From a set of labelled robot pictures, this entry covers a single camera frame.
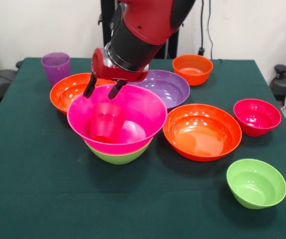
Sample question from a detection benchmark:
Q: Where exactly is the large orange bowl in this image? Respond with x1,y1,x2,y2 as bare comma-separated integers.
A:
49,72,117,116
162,104,243,162

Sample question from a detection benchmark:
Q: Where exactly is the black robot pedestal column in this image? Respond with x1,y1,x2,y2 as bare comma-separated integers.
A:
97,0,185,60

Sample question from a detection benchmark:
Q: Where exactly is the black cable with plug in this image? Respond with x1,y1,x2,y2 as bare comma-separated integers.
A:
197,0,206,57

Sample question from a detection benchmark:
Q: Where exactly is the large green bowl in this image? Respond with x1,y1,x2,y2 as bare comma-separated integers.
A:
84,140,153,166

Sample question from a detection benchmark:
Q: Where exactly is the small green bowl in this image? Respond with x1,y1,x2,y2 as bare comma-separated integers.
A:
226,158,286,210

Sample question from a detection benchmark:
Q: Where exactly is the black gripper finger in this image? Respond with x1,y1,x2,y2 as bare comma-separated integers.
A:
107,80,127,100
83,73,98,98

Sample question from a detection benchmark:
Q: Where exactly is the thin black wall cable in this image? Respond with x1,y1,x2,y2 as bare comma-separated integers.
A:
207,0,215,60

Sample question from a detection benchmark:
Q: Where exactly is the red cup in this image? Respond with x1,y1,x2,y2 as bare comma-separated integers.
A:
89,102,126,144

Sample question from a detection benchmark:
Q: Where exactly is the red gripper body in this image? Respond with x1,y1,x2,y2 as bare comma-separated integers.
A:
91,47,150,83

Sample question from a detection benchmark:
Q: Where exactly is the dark green tablecloth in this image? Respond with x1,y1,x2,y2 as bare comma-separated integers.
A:
0,57,286,239

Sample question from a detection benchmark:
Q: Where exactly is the purple cup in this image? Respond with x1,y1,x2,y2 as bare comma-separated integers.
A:
40,52,71,88

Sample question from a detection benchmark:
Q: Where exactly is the small orange bowl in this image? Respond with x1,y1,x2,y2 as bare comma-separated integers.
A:
172,54,214,87

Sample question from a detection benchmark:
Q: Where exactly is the large pink bowl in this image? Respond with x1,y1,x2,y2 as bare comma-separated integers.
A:
66,84,169,156

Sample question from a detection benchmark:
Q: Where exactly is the small red bowl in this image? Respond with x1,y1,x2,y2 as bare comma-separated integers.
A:
233,98,283,137

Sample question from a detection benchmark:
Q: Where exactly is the gray pedestal leg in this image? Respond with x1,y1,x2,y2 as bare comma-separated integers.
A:
269,64,286,100
0,60,24,103

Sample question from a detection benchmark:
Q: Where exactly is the purple bowl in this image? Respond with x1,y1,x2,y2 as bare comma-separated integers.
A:
130,69,191,110

